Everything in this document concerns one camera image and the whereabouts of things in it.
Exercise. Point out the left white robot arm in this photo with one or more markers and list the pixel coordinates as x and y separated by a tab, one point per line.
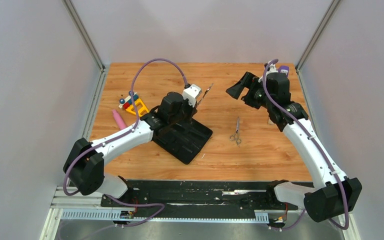
86	161

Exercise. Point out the left aluminium frame post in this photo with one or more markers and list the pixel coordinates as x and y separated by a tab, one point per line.
73	13

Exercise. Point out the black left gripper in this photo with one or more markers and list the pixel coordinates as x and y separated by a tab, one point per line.
192	110

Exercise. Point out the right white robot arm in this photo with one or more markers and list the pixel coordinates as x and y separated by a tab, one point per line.
333	193

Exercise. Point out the right aluminium frame post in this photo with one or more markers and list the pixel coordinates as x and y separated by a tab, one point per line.
329	13

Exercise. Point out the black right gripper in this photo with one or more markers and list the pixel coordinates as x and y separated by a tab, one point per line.
246	81

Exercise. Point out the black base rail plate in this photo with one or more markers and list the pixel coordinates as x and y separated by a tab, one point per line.
194	199

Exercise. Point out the colourful toy block truck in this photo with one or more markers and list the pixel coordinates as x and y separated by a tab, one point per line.
126	103

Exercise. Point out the purple metronome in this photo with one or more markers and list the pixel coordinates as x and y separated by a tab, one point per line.
284	70

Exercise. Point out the silver hair scissors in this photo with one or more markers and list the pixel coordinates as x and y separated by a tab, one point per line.
236	136

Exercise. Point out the aluminium frame post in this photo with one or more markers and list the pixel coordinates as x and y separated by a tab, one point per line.
329	13
73	13

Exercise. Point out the pink cylinder tube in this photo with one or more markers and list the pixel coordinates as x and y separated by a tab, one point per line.
118	119

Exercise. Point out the black zip tool case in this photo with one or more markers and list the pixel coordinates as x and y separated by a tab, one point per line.
184	140

